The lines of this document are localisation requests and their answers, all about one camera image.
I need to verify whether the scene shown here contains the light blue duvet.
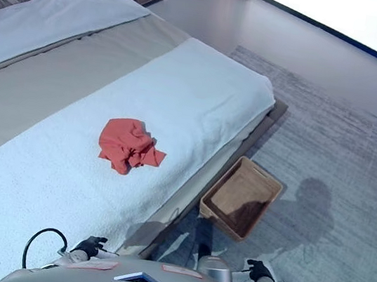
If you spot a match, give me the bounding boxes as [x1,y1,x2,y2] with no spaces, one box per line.
[0,0,154,101]

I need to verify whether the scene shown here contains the silver right robot leg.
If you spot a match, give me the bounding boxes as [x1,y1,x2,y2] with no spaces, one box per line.
[188,216,243,282]

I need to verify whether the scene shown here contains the grey rug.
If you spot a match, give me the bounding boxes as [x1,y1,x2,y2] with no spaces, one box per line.
[137,35,377,282]

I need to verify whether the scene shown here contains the brown wicker basket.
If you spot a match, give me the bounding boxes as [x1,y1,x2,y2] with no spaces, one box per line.
[194,150,287,249]

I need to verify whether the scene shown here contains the beige bed with brown frame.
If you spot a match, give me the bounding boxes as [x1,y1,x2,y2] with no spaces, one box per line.
[0,0,305,278]

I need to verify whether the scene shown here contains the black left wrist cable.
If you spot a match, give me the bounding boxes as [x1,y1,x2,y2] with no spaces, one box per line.
[20,224,72,275]

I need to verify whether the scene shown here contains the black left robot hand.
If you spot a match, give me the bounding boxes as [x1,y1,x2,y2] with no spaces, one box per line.
[70,232,123,263]

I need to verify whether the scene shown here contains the red cloth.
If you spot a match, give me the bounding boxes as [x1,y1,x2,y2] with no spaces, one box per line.
[94,114,172,182]

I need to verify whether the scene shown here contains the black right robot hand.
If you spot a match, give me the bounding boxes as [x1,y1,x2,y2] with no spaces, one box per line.
[240,257,276,282]

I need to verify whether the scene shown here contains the dark baseboard strip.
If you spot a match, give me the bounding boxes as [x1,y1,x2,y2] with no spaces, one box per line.
[242,0,377,76]

